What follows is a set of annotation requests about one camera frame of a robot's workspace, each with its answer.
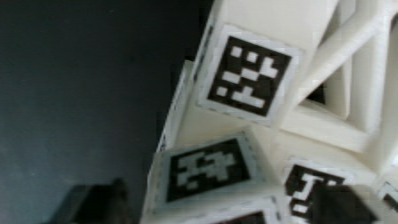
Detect long chair side piece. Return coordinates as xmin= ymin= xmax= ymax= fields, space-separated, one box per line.
xmin=154 ymin=0 xmax=398 ymax=161
xmin=282 ymin=0 xmax=398 ymax=172

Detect small white tagged block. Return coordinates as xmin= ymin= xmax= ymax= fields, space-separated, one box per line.
xmin=138 ymin=131 xmax=287 ymax=224

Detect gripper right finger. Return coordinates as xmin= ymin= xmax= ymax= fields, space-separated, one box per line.
xmin=307 ymin=184 xmax=398 ymax=224

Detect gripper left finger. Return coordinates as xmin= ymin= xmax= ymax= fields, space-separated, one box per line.
xmin=45 ymin=178 xmax=131 ymax=224

